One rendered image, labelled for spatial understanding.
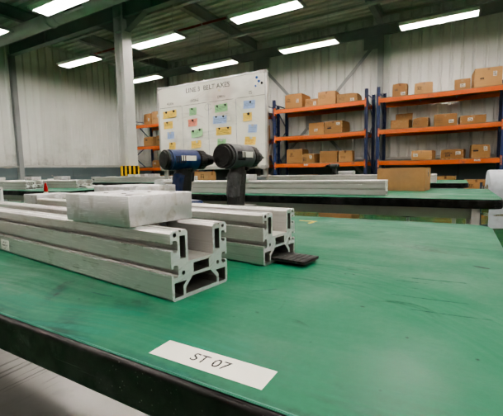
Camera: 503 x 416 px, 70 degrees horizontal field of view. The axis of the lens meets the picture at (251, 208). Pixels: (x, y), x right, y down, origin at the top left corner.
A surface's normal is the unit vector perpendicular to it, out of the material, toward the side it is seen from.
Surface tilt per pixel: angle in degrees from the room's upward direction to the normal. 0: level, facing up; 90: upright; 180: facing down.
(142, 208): 90
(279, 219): 90
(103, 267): 90
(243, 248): 90
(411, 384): 0
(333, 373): 0
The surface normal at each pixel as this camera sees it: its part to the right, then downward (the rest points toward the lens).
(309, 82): -0.50, 0.10
